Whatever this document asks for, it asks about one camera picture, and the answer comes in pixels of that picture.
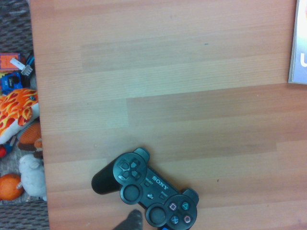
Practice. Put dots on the black Sony gamepad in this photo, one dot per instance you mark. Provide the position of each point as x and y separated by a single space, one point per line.
134 182

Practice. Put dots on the orange fruit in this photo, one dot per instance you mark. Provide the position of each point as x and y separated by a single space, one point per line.
9 188

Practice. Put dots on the white plush animal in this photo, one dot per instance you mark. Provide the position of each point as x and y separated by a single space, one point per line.
32 176

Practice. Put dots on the glossy paper magazine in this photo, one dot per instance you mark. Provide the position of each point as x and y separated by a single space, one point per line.
298 48

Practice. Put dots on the white plastic brick piece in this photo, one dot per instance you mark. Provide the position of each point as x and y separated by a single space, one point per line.
22 66

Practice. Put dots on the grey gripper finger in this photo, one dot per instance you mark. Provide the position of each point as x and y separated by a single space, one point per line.
131 221

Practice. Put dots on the brown crocheted plush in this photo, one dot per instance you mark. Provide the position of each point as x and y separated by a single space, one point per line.
30 137

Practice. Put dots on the orange flame dolphin plush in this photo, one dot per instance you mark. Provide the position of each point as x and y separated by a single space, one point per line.
16 110

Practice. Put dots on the orange toy box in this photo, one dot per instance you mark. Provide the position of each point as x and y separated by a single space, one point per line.
6 62

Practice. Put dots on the blue police toy car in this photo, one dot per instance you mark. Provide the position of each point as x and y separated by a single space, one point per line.
10 82

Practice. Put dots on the grey woven basket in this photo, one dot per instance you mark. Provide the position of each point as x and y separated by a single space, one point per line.
14 24

